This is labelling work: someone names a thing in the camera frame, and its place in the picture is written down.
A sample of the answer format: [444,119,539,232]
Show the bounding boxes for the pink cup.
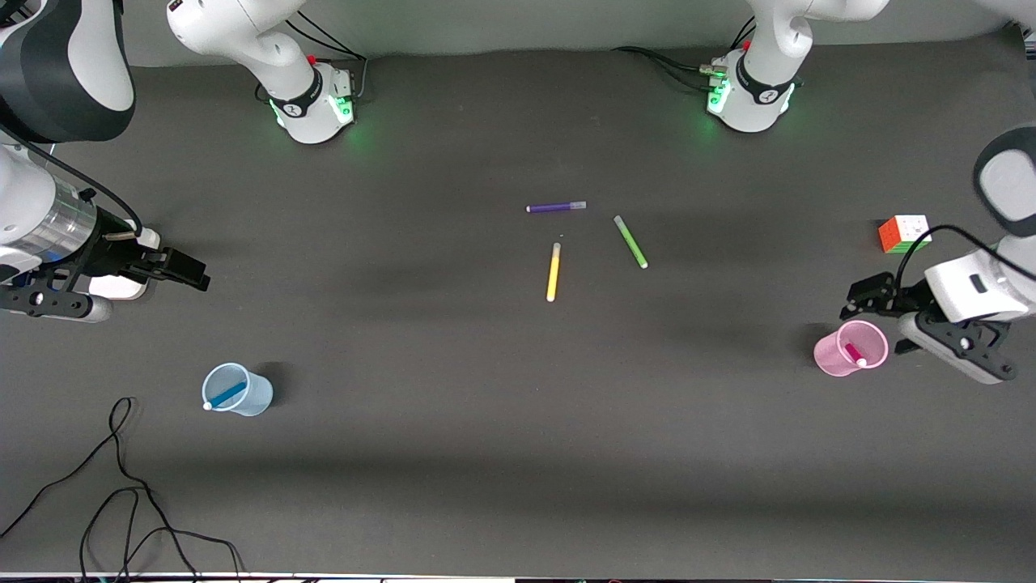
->
[813,321,890,378]

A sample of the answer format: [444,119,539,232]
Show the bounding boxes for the blue marker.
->
[202,381,248,411]

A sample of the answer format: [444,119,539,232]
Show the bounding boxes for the light blue cup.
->
[202,362,274,417]

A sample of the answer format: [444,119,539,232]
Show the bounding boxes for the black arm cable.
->
[893,224,1036,284]
[0,121,145,237]

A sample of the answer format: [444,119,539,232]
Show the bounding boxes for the black arm base cables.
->
[611,16,758,90]
[287,12,370,102]

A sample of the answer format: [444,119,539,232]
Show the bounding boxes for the loose black table cable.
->
[0,397,244,582]

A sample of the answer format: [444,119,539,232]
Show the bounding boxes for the rubik's cube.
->
[878,215,932,254]

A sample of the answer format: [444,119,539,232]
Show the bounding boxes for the black left arm base cables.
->
[611,16,758,90]

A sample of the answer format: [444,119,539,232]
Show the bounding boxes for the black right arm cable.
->
[0,121,145,237]

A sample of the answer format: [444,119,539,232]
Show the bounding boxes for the green marker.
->
[614,215,648,269]

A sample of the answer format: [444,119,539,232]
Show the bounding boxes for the black right arm base cables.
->
[287,12,370,102]

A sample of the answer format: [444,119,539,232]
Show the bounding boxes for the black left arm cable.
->
[893,224,1036,284]

